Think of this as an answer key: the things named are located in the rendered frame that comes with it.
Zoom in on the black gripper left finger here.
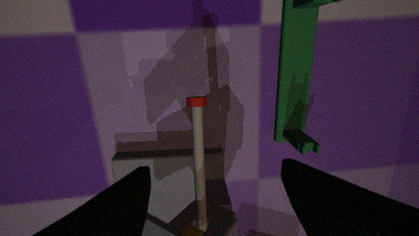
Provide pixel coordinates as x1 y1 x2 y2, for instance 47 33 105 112
32 166 151 236

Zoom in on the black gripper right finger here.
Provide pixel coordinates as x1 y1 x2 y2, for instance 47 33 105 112
280 158 419 236

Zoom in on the grey pin with red cap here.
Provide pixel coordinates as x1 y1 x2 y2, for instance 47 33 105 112
186 96 208 232

